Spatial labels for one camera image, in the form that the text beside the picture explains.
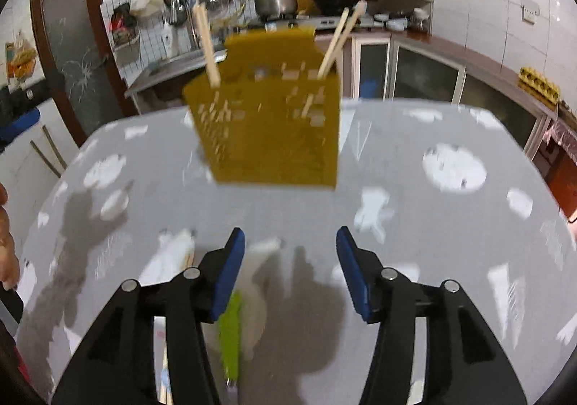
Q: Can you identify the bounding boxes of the steel sink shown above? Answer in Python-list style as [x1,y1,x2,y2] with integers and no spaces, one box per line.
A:
[148,49,229,75]

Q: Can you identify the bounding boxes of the white wall socket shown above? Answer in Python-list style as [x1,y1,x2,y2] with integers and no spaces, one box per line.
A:
[520,0,541,23]

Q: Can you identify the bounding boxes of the person's left hand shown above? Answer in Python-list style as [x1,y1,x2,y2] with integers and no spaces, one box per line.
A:
[0,183,21,293]

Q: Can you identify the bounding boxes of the yellow egg carton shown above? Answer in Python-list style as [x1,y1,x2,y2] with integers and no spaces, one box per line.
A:
[517,67,561,103]

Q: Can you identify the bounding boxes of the wooden chopstick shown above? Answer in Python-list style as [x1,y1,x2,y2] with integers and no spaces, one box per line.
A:
[317,7,351,80]
[322,0,367,74]
[193,1,223,88]

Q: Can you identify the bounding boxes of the wooden stick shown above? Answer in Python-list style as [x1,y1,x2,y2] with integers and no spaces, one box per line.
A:
[30,140,62,179]
[42,126,69,170]

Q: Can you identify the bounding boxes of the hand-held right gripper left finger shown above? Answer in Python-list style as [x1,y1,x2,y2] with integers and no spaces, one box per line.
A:
[52,227,247,405]

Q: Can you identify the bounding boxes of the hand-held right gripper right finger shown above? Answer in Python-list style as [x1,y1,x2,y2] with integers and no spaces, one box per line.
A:
[336,226,528,405]

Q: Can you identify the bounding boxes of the brown wooden door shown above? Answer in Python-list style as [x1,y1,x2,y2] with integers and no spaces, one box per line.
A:
[29,0,137,147]

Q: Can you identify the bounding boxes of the gas stove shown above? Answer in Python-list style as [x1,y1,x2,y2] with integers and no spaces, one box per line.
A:
[246,13,376,32]

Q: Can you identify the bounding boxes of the blue plastic item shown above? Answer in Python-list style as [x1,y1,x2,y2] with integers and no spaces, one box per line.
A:
[0,110,41,142]

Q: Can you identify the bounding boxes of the steel pot with lid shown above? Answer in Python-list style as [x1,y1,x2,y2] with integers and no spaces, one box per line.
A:
[248,0,304,18]

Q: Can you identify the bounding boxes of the grey printed tablecloth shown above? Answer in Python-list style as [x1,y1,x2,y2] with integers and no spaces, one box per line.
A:
[16,97,577,405]

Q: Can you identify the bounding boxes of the green-handled utensil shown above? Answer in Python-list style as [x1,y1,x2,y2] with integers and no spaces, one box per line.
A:
[218,291,245,405]

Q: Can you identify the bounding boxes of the kitchen counter cabinet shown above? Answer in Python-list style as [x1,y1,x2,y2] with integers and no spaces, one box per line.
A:
[124,28,560,163]

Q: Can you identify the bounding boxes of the black wok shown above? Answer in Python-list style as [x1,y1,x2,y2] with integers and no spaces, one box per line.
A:
[311,0,380,14]

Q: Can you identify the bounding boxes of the hanging red bags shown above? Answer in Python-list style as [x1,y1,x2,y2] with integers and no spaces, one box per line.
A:
[110,4,141,45]

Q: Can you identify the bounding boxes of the yellow perforated utensil holder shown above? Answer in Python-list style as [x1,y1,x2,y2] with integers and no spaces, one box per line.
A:
[182,24,342,190]

